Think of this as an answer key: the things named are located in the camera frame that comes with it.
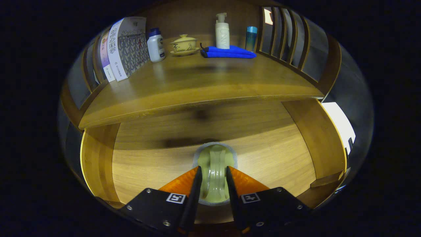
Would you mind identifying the thick white book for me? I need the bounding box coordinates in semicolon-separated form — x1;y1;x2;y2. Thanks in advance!
107;16;150;82

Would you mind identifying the white filing cabinet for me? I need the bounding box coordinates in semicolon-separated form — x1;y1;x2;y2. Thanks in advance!
321;102;357;158

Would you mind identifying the wooden countertop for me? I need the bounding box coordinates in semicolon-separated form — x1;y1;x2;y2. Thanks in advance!
78;44;324;130

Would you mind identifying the blue tube bottle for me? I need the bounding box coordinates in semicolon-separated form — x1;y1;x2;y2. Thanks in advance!
245;26;258;52

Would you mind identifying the white pump bottle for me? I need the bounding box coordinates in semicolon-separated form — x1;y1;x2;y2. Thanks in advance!
215;13;230;50

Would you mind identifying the folded blue cloth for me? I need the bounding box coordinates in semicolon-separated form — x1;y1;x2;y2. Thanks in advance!
200;43;257;59

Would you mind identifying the thin purple book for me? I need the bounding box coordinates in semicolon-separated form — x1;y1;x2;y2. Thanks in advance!
99;31;116;83

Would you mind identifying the wooden drawer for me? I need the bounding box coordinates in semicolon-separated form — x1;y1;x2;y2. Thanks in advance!
80;99;349;224

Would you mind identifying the yellow lidded teacup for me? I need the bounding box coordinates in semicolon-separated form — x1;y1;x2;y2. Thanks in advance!
170;34;200;57

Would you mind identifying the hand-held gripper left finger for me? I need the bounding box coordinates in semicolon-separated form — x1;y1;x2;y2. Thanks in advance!
118;166;203;235

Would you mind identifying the black backdrop cloth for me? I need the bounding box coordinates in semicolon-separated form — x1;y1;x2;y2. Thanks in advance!
58;7;374;188

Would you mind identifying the white bottle with blue cap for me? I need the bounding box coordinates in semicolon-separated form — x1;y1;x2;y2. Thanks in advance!
147;28;166;63

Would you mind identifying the green ornament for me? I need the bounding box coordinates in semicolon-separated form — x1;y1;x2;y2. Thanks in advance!
192;142;238;207

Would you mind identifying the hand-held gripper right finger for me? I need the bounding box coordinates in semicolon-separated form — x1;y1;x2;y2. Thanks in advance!
226;166;313;235

